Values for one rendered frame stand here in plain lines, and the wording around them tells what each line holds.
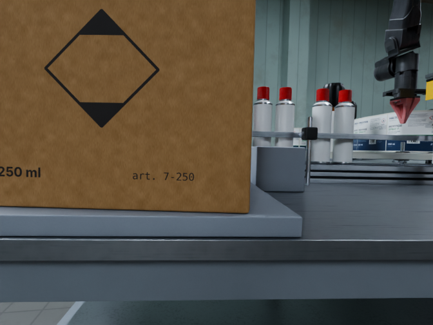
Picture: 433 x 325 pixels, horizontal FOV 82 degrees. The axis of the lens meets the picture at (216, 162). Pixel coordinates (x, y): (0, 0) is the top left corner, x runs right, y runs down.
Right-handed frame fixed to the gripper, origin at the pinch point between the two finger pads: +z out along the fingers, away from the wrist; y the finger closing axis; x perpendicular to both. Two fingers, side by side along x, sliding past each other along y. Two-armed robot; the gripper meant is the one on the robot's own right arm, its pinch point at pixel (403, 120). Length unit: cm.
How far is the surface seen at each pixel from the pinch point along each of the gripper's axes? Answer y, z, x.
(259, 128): 47.0, 3.8, 7.5
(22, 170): 80, 11, 49
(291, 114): 38.5, 0.0, 8.0
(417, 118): -13.0, -2.1, -9.1
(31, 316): 151, 102, -59
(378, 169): 15.9, 14.1, 11.9
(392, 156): 5.3, 10.9, 3.4
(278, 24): -49, -167, -296
